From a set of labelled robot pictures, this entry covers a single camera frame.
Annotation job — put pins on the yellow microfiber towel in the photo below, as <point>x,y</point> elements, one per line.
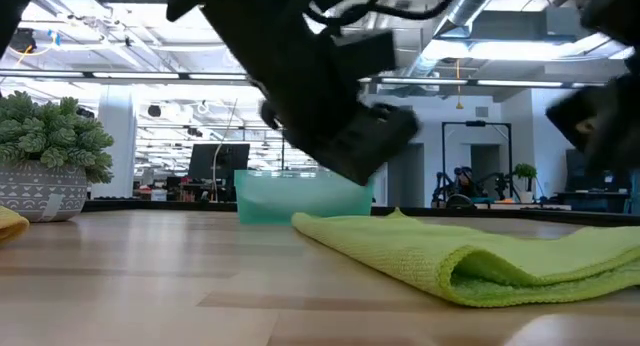
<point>10,226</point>

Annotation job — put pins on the black aluminium table frame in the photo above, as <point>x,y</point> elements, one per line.
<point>150,205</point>

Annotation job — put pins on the black metal frame stand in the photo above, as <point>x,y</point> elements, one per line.
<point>475,123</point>

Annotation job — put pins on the yellow hanging pendant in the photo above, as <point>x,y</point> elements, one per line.
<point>458,105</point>

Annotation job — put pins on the black computer monitor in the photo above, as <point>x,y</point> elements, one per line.
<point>205,161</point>
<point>575,183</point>

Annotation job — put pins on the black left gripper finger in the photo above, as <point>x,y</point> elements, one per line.
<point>360,141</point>

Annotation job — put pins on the black background robot arm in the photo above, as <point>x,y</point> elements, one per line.
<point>450,186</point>

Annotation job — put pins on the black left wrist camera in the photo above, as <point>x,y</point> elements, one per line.
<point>367,53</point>

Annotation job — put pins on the artificial succulent in patterned pot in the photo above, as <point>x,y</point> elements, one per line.
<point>45,136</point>

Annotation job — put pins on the smooth silver ventilation duct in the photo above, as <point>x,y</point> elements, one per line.
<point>470,3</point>

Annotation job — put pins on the black overhead camera unit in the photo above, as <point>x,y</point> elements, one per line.
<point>22,40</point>

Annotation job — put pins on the green translucent plastic bin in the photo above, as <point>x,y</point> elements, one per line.
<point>280,196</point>

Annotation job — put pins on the small background potted plant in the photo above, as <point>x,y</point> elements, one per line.
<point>525,171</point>

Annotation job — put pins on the lime green microfiber towel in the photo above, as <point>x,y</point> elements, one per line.
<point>450,251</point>

